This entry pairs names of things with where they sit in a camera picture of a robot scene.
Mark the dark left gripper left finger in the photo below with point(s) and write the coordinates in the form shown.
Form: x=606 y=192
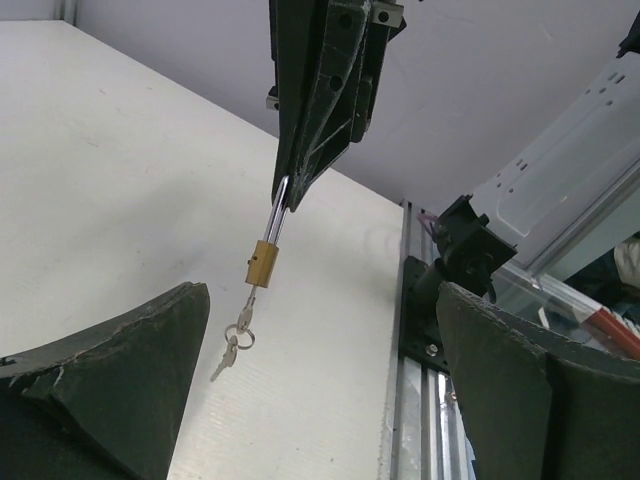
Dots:
x=108 y=401

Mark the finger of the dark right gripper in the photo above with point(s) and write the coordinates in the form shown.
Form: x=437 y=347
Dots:
x=296 y=29
x=344 y=88

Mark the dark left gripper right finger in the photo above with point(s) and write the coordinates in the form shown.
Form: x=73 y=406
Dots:
x=536 y=404

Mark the small brass long-shackle padlock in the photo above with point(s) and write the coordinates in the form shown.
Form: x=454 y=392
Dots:
x=239 y=336

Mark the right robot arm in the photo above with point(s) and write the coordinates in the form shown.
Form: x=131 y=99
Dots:
x=583 y=151

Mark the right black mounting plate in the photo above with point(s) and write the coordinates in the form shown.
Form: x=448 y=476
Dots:
x=425 y=320

